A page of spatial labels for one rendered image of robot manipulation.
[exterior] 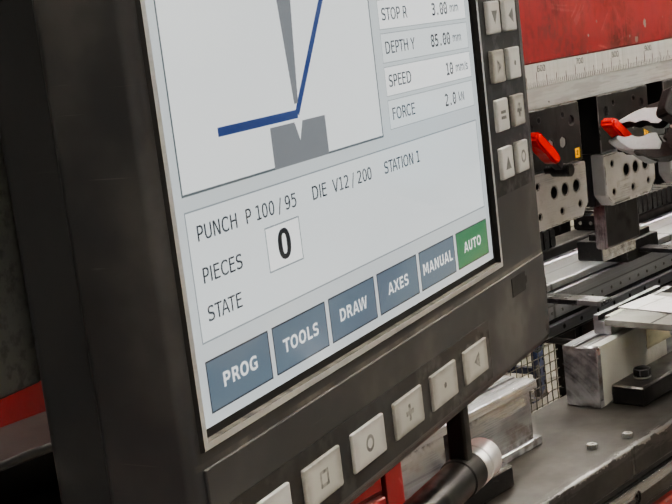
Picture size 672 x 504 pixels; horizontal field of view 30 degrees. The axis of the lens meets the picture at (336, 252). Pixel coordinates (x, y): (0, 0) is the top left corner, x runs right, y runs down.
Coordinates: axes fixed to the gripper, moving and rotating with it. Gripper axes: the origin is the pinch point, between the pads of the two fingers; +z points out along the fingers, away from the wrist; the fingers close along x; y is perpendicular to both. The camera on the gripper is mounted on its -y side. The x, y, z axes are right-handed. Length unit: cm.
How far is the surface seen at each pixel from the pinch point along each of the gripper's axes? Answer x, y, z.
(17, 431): -73, -84, -11
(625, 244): -8.4, 21.0, 6.9
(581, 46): 8.4, -9.9, 2.9
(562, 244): 9, 59, 45
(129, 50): -62, -115, -53
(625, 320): -22.2, 18.3, 1.9
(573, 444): -44.3, 9.8, -0.1
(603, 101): 4.3, -1.3, 2.7
